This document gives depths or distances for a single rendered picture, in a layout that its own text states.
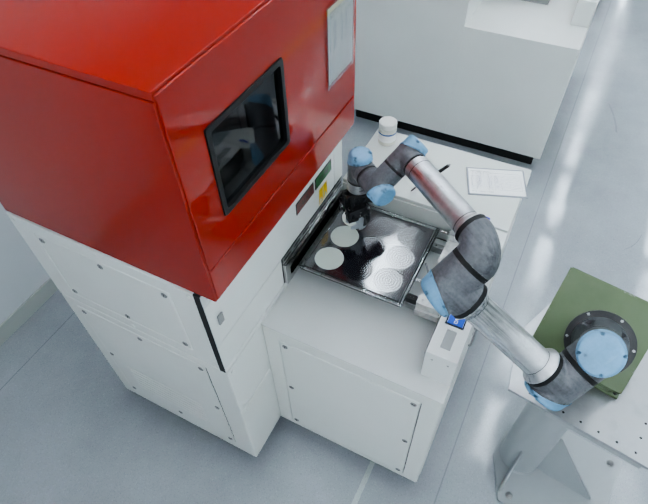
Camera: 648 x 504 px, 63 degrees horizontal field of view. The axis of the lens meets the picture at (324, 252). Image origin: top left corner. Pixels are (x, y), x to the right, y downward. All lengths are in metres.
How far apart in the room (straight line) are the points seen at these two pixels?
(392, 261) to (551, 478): 1.20
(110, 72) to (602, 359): 1.29
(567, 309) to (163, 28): 1.32
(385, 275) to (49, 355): 1.84
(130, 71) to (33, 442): 2.08
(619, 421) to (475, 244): 0.72
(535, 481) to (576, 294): 1.01
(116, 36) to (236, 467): 1.83
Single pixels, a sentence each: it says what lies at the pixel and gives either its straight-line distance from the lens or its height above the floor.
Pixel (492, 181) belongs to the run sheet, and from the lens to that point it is 2.05.
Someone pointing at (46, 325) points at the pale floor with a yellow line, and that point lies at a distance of 3.12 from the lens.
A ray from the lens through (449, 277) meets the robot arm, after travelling 1.34.
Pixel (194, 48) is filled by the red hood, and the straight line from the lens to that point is 1.04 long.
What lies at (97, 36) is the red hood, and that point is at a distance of 1.14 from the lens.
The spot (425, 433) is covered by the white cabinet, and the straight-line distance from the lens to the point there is 1.88.
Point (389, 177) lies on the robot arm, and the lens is 1.56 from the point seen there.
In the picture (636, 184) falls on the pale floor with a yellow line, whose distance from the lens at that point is 3.86.
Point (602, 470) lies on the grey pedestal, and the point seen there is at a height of 0.01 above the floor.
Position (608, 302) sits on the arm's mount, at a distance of 1.75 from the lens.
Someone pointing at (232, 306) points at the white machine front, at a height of 1.05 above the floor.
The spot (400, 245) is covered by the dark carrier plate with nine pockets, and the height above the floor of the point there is 0.90.
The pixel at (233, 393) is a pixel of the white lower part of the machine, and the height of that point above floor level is 0.68.
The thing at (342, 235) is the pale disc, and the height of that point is 0.90.
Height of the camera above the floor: 2.30
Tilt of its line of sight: 50 degrees down
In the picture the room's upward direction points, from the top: 2 degrees counter-clockwise
